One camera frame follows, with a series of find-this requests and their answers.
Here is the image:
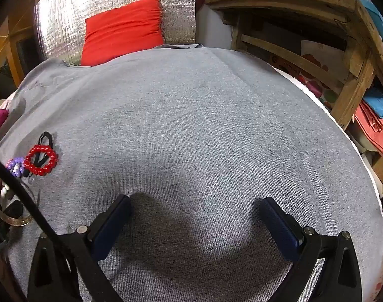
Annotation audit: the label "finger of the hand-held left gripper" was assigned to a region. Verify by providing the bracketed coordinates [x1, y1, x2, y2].
[3, 200, 24, 221]

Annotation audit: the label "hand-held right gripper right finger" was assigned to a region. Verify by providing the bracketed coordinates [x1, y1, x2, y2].
[261, 197, 362, 302]

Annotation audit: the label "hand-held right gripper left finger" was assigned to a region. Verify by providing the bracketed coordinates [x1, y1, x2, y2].
[27, 194, 132, 302]

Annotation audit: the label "gold bangle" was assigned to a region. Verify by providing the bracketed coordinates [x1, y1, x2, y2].
[0, 178, 39, 227]

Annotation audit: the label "red beaded bracelet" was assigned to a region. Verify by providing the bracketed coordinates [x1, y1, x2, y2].
[23, 145, 58, 177]

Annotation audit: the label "black hair tie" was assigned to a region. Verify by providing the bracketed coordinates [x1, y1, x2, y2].
[29, 131, 55, 167]

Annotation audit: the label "red folded cloths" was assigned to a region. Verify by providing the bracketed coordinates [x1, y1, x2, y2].
[355, 101, 383, 158]

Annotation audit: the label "grey cloth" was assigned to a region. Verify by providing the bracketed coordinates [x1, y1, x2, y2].
[0, 47, 383, 302]

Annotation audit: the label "blue folded cloth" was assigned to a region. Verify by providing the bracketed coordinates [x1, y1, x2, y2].
[361, 85, 383, 118]

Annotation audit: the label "wooden cabinet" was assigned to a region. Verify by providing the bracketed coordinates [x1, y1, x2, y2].
[0, 6, 41, 101]

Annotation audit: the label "polka dot box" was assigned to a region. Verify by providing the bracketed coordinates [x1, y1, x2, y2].
[267, 39, 349, 110]

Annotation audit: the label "silver foil mat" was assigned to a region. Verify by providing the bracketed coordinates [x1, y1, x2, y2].
[34, 0, 197, 66]

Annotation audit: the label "red cushion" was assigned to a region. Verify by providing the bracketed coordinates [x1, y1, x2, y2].
[80, 0, 165, 67]

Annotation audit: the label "wooden chair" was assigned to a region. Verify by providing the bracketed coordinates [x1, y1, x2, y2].
[204, 0, 383, 129]

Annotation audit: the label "black cable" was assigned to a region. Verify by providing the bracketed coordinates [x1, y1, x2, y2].
[0, 154, 124, 302]

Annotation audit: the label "purple beaded bracelet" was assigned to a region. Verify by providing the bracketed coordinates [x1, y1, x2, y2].
[5, 157, 30, 178]

